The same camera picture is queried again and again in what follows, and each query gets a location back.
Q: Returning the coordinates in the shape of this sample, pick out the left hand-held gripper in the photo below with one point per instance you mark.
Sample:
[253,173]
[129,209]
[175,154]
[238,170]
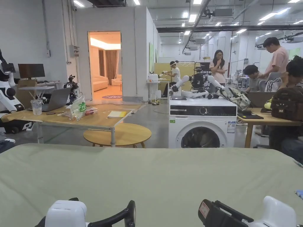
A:
[65,214]

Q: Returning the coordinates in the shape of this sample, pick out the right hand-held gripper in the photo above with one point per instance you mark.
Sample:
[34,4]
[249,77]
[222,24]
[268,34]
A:
[277,212]

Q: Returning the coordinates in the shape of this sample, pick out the bed with pale green sheet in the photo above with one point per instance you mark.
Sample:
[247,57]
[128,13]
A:
[146,175]

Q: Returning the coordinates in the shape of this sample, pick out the small blue object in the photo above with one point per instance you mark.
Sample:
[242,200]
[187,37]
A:
[299,192]

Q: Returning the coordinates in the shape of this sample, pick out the white washing machine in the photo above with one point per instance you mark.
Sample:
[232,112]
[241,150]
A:
[201,123]

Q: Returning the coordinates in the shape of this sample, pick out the pale sofa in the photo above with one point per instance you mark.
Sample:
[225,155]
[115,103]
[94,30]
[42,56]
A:
[99,84]

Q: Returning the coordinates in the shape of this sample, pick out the robot with white arms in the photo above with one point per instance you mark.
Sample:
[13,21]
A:
[198,80]

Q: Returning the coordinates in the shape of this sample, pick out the small black robot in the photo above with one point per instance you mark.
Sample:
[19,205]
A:
[72,85]

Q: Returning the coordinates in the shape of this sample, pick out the large white robot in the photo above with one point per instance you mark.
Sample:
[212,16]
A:
[9,101]

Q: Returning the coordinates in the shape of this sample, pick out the desk with black monitor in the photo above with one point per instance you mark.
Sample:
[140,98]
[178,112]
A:
[30,71]

